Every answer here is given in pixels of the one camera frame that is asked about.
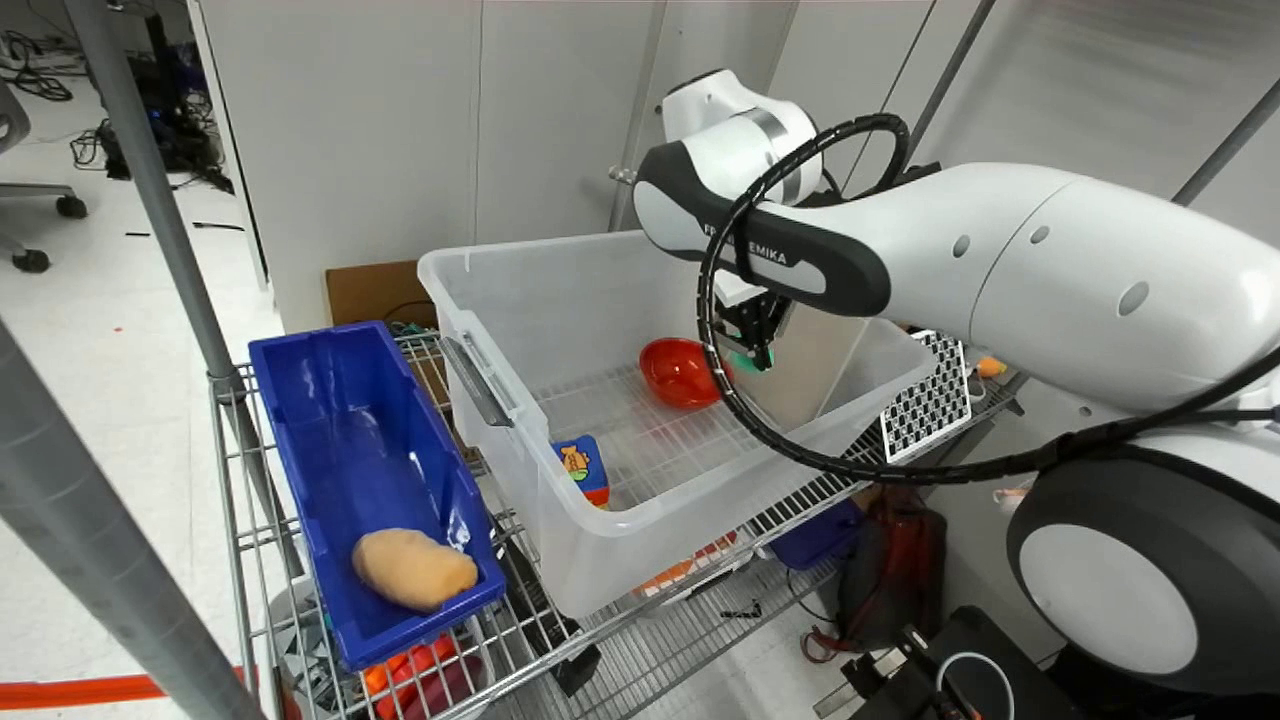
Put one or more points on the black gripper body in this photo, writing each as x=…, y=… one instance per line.
x=752, y=317

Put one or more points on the green plush toy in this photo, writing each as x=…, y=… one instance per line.
x=728, y=358

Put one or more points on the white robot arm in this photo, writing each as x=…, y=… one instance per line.
x=1067, y=282

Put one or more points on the colourful toy block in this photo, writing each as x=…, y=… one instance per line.
x=587, y=464

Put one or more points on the tan plush toy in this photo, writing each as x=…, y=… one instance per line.
x=415, y=570

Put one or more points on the red plastic toy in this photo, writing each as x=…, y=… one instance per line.
x=415, y=677

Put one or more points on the beige flat board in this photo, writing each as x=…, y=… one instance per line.
x=812, y=367

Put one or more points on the red round ball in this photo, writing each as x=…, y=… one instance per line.
x=677, y=377

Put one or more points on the white perforated block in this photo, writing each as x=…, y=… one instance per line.
x=925, y=403

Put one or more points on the clear plastic bin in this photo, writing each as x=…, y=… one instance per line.
x=534, y=305

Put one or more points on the blue plastic item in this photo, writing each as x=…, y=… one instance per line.
x=812, y=537

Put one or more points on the orange ball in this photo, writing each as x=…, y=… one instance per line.
x=989, y=371

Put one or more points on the white package orange print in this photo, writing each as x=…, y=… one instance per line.
x=693, y=563

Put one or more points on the brown cardboard box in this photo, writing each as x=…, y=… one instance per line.
x=374, y=289

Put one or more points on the black electronic device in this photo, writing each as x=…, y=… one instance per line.
x=985, y=664

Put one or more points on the blue storage bin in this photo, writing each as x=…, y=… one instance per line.
x=346, y=443

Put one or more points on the black equipment pile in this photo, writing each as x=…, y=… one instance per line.
x=180, y=127

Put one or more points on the thin grey metal pole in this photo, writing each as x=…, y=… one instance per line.
x=144, y=172

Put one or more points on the thick grey metal pole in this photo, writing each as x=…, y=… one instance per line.
x=83, y=533

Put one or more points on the grey office chair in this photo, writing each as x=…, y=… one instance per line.
x=23, y=200

